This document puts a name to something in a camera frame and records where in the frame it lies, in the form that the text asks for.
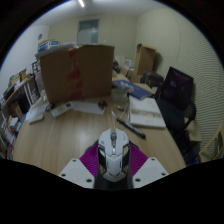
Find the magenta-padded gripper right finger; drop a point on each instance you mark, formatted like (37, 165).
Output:
(149, 171)

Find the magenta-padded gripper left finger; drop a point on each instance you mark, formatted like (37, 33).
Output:
(77, 171)

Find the white grey computer mouse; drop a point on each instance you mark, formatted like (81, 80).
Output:
(114, 156)

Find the black pen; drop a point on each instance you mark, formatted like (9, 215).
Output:
(131, 128)

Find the white open book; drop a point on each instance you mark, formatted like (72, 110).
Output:
(146, 113)

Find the narrow white paper sheet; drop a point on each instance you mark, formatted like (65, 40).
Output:
(88, 107)

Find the small black clip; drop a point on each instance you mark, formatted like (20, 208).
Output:
(102, 104)

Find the wooden chair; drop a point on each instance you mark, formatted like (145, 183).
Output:
(216, 145)

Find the black office chair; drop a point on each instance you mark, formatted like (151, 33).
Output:
(176, 100)

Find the shelf unit with books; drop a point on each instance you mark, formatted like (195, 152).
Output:
(8, 126)

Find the blue book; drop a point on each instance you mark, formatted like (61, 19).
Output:
(132, 88)

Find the large brown cardboard box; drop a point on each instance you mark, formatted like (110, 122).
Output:
(78, 73)

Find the long wooden desk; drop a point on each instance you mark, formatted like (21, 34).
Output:
(13, 93)

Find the upright brown cardboard box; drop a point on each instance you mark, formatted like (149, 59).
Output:
(145, 59)

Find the blue white paper stack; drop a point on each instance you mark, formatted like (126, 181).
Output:
(48, 45)

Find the grey door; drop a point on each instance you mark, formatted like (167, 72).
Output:
(88, 31)

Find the long ceiling light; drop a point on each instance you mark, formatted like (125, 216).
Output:
(81, 3)

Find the round wall clock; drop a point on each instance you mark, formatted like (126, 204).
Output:
(40, 36)

